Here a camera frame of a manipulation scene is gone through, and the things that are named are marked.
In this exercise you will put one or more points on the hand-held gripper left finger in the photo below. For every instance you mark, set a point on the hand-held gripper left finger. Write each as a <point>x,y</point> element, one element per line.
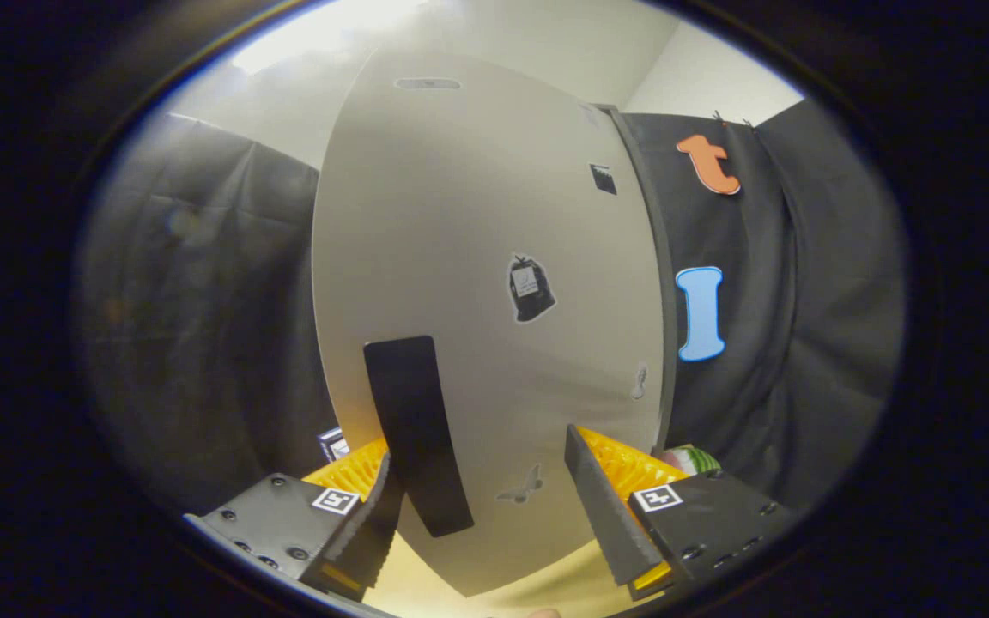
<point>370,532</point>

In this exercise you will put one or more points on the black backdrop cloth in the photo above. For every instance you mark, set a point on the black backdrop cloth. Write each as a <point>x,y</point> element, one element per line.
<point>203,326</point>

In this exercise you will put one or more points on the white shoe cabinet door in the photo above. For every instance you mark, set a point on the white shoe cabinet door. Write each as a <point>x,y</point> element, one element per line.
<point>443,215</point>

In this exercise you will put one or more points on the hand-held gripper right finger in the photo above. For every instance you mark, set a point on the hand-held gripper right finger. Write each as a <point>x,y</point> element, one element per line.
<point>610,515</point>

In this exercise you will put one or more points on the upright book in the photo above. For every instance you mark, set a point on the upright book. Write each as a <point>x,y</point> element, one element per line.
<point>331,446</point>

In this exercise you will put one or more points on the red green striped object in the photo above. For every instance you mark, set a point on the red green striped object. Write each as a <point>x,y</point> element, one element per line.
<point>694,461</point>

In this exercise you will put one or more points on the grey shoe cabinet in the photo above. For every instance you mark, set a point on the grey shoe cabinet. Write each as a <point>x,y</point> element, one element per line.
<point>658,257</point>

